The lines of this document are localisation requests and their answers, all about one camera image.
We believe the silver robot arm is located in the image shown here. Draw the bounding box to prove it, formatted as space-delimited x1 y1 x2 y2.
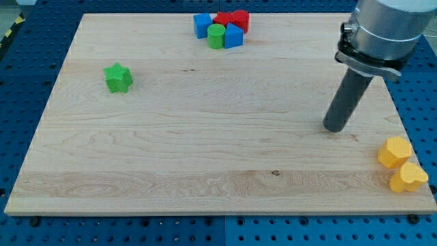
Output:
335 0 436 81

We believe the red star block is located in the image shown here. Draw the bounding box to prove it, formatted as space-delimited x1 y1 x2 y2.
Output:
212 12 233 27

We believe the green star block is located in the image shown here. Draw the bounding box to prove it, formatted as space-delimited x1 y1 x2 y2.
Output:
103 62 133 93

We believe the light wooden board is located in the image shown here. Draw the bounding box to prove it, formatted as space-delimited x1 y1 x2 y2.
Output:
5 14 436 216

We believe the blue triangular block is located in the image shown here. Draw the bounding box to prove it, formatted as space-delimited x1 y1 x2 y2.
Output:
224 23 244 49

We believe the green cylinder block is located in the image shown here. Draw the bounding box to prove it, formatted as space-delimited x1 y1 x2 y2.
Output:
207 24 226 49

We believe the blue cube block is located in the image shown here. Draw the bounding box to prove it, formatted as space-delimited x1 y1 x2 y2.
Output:
193 13 213 39

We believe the red heart block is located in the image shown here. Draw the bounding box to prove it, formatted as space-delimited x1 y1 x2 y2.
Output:
231 10 250 33

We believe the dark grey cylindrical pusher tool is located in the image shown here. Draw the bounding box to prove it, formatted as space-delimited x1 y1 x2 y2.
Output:
323 68 373 133

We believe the yellow hexagon block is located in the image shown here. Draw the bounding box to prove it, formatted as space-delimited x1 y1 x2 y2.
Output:
377 136 412 169

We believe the yellow heart block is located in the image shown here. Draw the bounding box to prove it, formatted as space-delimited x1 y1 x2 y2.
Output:
389 162 429 193

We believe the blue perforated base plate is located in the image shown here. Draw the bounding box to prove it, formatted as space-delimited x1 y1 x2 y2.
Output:
1 0 436 245

